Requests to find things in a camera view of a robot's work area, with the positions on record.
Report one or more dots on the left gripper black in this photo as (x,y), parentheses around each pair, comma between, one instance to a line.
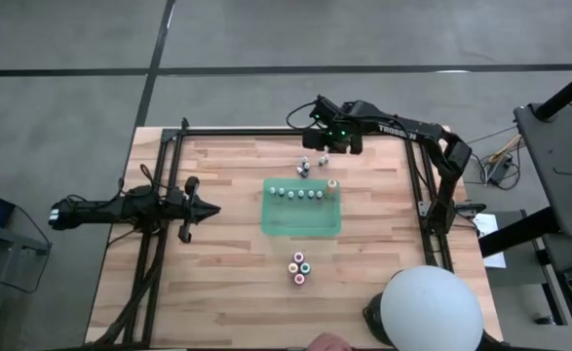
(188,208)

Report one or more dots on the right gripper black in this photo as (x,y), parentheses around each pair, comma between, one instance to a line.
(315,139)

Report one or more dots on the pale orange bottle yellow bands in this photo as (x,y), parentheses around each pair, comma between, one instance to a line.
(332,186)

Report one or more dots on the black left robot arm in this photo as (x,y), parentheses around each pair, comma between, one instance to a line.
(100,209)

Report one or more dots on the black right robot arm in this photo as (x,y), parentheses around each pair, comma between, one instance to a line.
(397,129)

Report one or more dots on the green translucent plastic bin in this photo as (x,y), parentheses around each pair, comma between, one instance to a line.
(300,217)

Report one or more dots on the large red colouring bottle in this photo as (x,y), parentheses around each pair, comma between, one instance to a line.
(298,257)

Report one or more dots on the large yellow colouring bottle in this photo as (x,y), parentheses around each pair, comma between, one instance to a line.
(293,267)

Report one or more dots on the large green colouring bottle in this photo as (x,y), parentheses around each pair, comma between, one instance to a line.
(305,267)

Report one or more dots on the person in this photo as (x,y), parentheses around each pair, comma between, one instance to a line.
(329,343)

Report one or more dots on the black lamp base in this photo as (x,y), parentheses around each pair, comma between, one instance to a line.
(372,317)

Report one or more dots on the black power adapter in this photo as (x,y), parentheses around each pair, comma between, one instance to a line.
(499,171)

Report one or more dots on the grey metal desk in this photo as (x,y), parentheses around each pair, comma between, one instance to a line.
(556,263)
(17,240)

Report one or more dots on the white round lamp globe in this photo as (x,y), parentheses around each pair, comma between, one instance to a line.
(429,312)

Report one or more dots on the white paper sheet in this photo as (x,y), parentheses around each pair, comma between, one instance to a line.
(495,258)

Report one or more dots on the black support beam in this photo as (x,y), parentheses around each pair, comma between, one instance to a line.
(514,239)

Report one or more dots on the black side table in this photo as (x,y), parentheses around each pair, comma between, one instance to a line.
(558,161)

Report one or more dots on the black slanted pole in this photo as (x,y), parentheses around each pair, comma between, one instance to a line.
(565,92)

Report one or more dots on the black allen key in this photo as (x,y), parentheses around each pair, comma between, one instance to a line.
(568,172)

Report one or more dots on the small black floor object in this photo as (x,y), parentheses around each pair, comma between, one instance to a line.
(544,320)

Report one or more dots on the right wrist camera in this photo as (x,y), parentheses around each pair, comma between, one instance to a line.
(327,113)

